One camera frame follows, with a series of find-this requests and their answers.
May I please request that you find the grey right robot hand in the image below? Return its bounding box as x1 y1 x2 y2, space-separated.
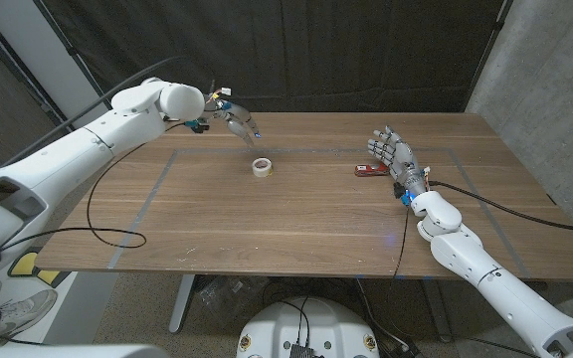
367 125 432 207

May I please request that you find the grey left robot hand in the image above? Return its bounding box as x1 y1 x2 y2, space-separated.
184 87 263 148

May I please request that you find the white sticker roll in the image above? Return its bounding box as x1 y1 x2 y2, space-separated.
252 157 274 178

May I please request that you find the red swiss knife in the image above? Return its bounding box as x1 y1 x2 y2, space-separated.
354 162 391 178

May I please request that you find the black backdrop curtain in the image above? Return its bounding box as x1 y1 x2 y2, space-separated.
32 0 514 135

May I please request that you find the black backdrop stand pole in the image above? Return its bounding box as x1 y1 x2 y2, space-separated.
32 0 118 100
464 0 514 113

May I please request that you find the grey table leg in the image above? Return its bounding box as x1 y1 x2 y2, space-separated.
420 278 455 344
168 274 198 334

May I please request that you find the clear plastic bag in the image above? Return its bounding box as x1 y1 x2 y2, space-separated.
196 275 268 319

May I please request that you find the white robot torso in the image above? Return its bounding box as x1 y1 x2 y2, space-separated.
236 296 381 358

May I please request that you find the black torso device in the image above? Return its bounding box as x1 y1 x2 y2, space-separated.
288 342 317 358

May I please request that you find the yellow black floor pad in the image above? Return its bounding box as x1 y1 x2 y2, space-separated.
6 251 72 288

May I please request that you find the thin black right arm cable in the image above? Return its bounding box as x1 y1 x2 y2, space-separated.
389 205 413 279

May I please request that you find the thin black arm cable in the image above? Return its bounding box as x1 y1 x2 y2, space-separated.
0 121 201 253
389 205 413 279

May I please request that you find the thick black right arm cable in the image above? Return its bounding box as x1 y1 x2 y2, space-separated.
428 180 573 236

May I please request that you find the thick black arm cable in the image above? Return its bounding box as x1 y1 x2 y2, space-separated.
428 180 573 236
0 55 183 168

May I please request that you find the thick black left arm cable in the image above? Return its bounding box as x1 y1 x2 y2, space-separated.
0 55 183 168

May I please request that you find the black floor cable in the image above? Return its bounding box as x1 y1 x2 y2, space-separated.
355 277 412 357

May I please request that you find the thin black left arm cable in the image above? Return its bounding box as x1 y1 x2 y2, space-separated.
0 121 201 253

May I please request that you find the black torso cable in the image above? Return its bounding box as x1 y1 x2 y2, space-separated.
276 296 312 347

